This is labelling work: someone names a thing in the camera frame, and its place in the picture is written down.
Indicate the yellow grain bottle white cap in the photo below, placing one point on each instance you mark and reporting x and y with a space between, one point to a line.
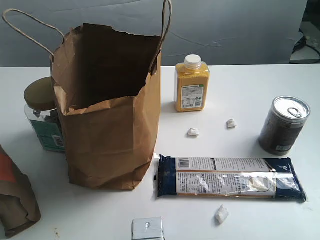
191 84

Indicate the folded brown paper bag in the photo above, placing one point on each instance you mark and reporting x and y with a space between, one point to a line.
19 209

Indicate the blue white noodle package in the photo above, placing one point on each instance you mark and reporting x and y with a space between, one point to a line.
228 177

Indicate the clear jar with gold lid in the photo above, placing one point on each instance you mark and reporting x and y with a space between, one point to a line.
40 110

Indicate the white lump front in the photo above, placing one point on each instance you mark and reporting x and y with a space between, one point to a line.
221 215

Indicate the silver metal block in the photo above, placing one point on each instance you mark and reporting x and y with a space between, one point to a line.
147 229

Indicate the open brown paper bag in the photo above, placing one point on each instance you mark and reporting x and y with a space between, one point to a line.
106 86

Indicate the white lump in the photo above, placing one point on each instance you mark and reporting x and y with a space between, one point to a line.
231 124
221 215
193 132

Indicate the white desk in background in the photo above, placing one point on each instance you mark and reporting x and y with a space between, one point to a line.
310 53

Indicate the dark tin can pull-tab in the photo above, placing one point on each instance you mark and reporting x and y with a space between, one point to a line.
284 122

